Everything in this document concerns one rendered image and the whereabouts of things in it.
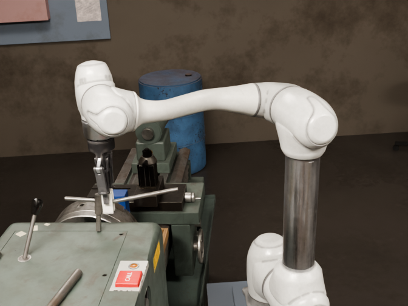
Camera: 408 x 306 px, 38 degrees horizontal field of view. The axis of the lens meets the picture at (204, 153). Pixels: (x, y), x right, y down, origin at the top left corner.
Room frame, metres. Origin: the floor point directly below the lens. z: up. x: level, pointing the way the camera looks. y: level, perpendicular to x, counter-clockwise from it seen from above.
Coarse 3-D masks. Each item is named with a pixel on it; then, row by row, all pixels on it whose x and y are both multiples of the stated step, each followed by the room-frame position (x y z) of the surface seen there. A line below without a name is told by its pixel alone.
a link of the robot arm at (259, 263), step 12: (264, 240) 1.74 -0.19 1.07; (276, 240) 1.73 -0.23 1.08; (252, 252) 1.72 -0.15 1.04; (264, 252) 1.69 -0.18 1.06; (276, 252) 1.68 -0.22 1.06; (252, 264) 1.71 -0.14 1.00; (264, 264) 1.67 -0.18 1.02; (252, 276) 1.70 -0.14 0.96; (264, 276) 1.64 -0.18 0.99; (252, 288) 1.71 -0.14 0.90; (264, 300) 1.68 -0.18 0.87
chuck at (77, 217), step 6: (66, 216) 1.70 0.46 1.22; (72, 216) 1.68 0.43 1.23; (78, 216) 1.68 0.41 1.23; (84, 216) 1.67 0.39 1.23; (90, 216) 1.67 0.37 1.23; (102, 216) 1.68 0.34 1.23; (108, 216) 1.69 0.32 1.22; (60, 222) 1.68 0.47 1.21; (66, 222) 1.68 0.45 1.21; (72, 222) 1.68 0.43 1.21
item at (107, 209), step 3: (111, 192) 1.54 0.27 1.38; (102, 195) 1.53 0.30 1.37; (111, 195) 1.53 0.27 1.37; (102, 198) 1.53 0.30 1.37; (111, 198) 1.53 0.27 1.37; (102, 201) 1.53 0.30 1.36; (111, 201) 1.53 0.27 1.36; (102, 204) 1.54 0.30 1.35; (111, 204) 1.53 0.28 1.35; (105, 207) 1.53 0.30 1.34; (108, 207) 1.53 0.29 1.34; (111, 207) 1.53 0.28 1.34; (105, 210) 1.53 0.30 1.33; (108, 210) 1.53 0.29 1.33; (111, 210) 1.53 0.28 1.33; (105, 213) 1.53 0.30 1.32; (108, 213) 1.53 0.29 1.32; (111, 213) 1.53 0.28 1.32
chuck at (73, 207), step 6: (72, 204) 1.79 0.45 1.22; (78, 204) 1.77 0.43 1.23; (90, 204) 1.75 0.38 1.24; (66, 210) 1.76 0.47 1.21; (72, 210) 1.73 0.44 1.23; (78, 210) 1.72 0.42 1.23; (84, 210) 1.71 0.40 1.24; (90, 210) 1.71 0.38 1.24; (126, 210) 1.78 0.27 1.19; (60, 216) 1.75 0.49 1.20; (114, 216) 1.71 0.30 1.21; (120, 216) 1.73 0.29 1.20; (126, 216) 1.75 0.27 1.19; (132, 216) 1.78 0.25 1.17
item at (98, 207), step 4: (96, 196) 1.54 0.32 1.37; (100, 196) 1.54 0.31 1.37; (96, 200) 1.54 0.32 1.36; (100, 200) 1.54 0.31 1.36; (96, 204) 1.54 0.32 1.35; (100, 204) 1.54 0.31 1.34; (96, 208) 1.54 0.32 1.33; (100, 208) 1.54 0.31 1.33; (96, 212) 1.53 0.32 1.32; (100, 212) 1.54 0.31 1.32; (96, 216) 1.54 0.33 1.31; (100, 216) 1.54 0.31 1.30; (96, 220) 1.54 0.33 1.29; (100, 220) 1.54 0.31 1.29; (96, 224) 1.53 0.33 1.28; (100, 224) 1.53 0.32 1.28; (96, 228) 1.53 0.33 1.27; (100, 228) 1.53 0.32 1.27
